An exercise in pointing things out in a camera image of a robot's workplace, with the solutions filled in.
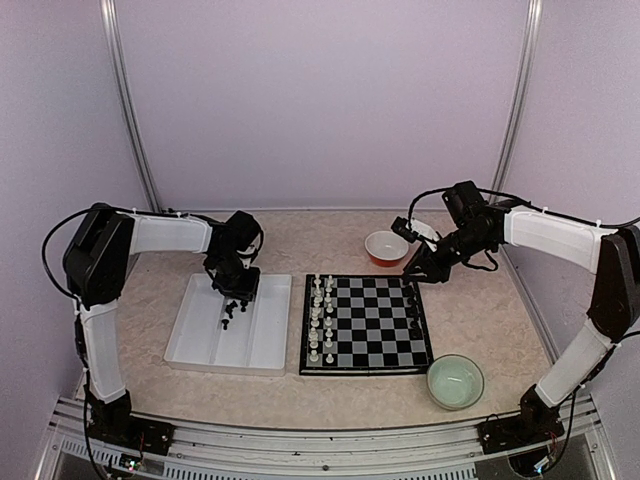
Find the front aluminium rail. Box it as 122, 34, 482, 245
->
30, 397, 618, 479

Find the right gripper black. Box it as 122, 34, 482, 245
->
401, 224, 494, 283

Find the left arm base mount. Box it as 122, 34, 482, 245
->
88, 410, 175, 456

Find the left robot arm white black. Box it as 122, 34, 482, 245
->
53, 203, 264, 445

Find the black white chessboard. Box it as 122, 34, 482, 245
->
299, 274, 434, 376

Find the black chess pieces heap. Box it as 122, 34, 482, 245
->
224, 299, 248, 319

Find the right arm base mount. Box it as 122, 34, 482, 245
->
476, 412, 565, 455

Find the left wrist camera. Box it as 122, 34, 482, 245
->
225, 211, 264, 259

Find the left aluminium frame post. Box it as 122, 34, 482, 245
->
99, 0, 163, 213

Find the green glass bowl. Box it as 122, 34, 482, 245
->
426, 354, 485, 411

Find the aluminium frame post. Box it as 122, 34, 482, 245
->
99, 0, 163, 213
489, 0, 543, 200

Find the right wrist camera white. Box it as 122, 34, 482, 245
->
391, 216, 440, 244

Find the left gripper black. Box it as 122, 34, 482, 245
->
209, 252, 261, 302

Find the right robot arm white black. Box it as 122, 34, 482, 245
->
392, 180, 639, 444

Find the red white bowl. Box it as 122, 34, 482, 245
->
364, 231, 409, 267

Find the white plastic compartment tray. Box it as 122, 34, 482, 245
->
164, 274, 292, 377

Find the right aluminium frame post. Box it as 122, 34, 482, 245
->
489, 0, 543, 200

